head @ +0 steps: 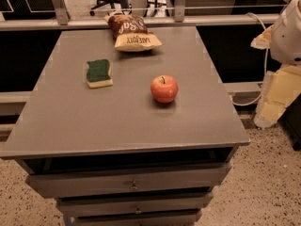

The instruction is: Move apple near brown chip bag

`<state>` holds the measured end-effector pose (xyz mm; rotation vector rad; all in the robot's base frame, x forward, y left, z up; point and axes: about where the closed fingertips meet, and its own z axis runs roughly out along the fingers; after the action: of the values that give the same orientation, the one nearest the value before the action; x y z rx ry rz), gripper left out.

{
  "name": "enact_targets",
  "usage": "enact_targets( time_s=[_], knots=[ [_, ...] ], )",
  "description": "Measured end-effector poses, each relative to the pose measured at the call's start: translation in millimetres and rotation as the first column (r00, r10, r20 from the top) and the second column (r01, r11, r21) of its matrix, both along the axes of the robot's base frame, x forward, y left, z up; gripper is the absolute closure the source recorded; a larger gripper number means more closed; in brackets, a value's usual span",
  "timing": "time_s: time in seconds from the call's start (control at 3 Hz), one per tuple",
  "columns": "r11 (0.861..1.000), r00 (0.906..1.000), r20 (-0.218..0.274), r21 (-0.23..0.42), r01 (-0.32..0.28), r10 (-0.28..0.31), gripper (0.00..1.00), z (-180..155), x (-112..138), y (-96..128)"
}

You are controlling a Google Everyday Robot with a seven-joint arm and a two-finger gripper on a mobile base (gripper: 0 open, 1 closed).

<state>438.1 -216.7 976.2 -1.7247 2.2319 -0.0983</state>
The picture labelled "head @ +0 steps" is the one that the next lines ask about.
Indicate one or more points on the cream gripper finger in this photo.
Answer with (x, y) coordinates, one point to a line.
(279, 90)
(263, 40)

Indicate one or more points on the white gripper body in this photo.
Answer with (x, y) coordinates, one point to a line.
(287, 38)

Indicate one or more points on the red apple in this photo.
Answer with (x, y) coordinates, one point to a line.
(164, 89)

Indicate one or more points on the brown chip bag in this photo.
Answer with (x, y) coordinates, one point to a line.
(131, 33)

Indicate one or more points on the middle grey drawer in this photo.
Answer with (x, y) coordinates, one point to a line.
(135, 205)

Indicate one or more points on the grey drawer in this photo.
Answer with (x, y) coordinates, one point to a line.
(104, 182)
(144, 219)
(135, 205)

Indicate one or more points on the bottom grey drawer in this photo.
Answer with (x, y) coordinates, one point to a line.
(144, 219)

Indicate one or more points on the green yellow sponge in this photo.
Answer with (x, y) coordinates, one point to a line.
(99, 74)

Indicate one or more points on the grey drawer cabinet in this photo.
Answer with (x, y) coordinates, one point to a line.
(67, 127)

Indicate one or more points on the top grey drawer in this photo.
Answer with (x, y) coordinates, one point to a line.
(104, 182)

